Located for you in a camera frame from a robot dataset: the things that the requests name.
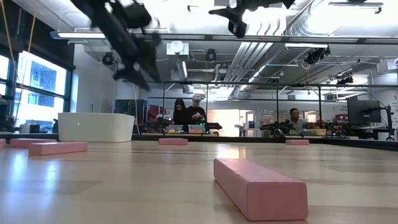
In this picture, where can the white round column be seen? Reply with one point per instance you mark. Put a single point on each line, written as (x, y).
(128, 93)

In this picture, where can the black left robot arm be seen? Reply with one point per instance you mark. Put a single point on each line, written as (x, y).
(109, 21)

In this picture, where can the black ceiling camera cluster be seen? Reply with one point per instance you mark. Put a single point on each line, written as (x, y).
(315, 56)

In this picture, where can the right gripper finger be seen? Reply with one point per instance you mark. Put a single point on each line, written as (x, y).
(230, 14)

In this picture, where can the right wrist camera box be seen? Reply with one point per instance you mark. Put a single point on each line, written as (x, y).
(237, 29)

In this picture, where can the small white box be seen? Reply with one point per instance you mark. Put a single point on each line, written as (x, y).
(29, 128)

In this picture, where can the person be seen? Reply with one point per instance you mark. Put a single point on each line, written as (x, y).
(197, 113)
(298, 123)
(180, 115)

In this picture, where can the large blue-framed window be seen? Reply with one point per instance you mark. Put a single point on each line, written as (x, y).
(40, 81)

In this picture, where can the black metal table frame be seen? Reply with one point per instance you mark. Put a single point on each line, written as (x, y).
(239, 138)

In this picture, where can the black background rig frame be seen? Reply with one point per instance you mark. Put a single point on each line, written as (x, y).
(236, 83)

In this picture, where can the black computer monitor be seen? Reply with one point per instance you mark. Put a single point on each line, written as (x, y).
(363, 112)

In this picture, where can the white plastic bin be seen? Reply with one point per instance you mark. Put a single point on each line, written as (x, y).
(96, 127)

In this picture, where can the round black ceiling device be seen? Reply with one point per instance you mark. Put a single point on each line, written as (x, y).
(108, 58)
(211, 55)

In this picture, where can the clear plastic storage box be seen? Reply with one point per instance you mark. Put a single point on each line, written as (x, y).
(174, 128)
(196, 128)

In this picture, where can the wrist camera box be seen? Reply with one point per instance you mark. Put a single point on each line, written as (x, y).
(136, 15)
(237, 29)

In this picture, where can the pink rectangular block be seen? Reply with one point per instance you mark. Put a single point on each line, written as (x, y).
(173, 141)
(297, 142)
(56, 148)
(2, 143)
(258, 193)
(31, 142)

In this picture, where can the white ceiling lamp box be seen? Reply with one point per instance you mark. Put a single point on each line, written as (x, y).
(177, 48)

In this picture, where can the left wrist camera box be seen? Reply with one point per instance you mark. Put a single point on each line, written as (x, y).
(136, 15)

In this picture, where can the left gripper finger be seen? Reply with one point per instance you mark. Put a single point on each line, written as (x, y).
(133, 76)
(152, 59)

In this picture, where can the black cabinet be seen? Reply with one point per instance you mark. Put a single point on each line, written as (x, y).
(130, 110)

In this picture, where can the silver ceiling ducts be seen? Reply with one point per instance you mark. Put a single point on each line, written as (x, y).
(248, 59)

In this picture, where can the long overhead light bar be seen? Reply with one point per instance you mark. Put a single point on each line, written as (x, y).
(192, 37)

